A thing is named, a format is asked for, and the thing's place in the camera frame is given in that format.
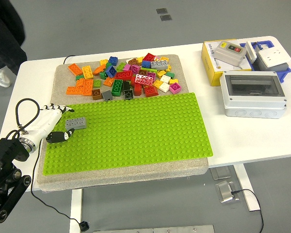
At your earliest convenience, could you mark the yellow cardboard box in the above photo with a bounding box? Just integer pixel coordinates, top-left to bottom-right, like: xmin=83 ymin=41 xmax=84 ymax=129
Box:
xmin=200 ymin=40 xmax=253 ymax=87

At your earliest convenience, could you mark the white table leg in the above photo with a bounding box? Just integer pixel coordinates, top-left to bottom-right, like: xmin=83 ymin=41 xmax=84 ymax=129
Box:
xmin=69 ymin=188 xmax=84 ymax=233
xmin=233 ymin=164 xmax=260 ymax=212

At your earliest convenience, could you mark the grey electrical enclosure box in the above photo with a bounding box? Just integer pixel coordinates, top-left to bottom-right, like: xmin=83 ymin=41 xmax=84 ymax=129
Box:
xmin=219 ymin=70 xmax=288 ymax=119

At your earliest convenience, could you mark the flat metal floor plate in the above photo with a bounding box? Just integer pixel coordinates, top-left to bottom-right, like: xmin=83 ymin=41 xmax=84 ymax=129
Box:
xmin=210 ymin=166 xmax=232 ymax=181

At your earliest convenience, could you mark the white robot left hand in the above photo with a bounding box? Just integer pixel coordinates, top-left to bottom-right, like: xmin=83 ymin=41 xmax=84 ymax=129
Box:
xmin=23 ymin=103 xmax=75 ymax=147

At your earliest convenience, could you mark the grey-brown mat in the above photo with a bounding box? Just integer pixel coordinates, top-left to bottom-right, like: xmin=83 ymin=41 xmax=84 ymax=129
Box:
xmin=36 ymin=54 xmax=210 ymax=193

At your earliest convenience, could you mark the grey push-button switch box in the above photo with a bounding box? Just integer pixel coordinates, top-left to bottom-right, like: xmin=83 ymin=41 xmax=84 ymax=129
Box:
xmin=213 ymin=40 xmax=247 ymax=67

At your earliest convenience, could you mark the pink brick with white studs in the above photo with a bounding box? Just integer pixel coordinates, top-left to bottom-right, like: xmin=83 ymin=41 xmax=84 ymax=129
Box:
xmin=134 ymin=74 xmax=155 ymax=87

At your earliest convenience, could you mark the long metal floor plate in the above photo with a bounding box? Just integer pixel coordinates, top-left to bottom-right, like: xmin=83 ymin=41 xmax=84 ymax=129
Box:
xmin=93 ymin=225 xmax=215 ymax=233

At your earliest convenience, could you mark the green studded baseplate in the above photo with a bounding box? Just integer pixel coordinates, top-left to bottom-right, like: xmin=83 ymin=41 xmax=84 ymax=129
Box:
xmin=43 ymin=92 xmax=214 ymax=176

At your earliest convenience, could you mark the blue plastic bin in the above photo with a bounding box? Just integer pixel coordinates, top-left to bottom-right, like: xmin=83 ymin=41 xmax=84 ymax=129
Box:
xmin=240 ymin=39 xmax=291 ymax=84

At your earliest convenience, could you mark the red toy brick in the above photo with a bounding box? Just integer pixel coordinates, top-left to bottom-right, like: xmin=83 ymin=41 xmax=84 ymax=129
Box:
xmin=144 ymin=84 xmax=159 ymax=98
xmin=142 ymin=52 xmax=157 ymax=63
xmin=114 ymin=70 xmax=133 ymax=82
xmin=133 ymin=83 xmax=143 ymax=97

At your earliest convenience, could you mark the metal floor socket cover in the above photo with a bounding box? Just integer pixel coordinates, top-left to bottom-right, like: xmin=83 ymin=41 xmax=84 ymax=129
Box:
xmin=215 ymin=181 xmax=241 ymax=204

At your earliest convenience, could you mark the person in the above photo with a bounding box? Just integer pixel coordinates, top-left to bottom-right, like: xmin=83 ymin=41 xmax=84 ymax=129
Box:
xmin=0 ymin=0 xmax=28 ymax=88

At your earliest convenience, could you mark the white switch plate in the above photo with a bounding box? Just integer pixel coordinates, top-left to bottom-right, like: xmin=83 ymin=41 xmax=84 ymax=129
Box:
xmin=244 ymin=41 xmax=259 ymax=65

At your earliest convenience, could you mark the small white plastic part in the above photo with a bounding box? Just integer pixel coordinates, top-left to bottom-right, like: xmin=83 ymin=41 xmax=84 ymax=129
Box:
xmin=254 ymin=41 xmax=270 ymax=52

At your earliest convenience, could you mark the white wall socket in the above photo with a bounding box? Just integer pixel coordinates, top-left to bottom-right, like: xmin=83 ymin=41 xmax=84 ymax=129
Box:
xmin=256 ymin=48 xmax=291 ymax=69

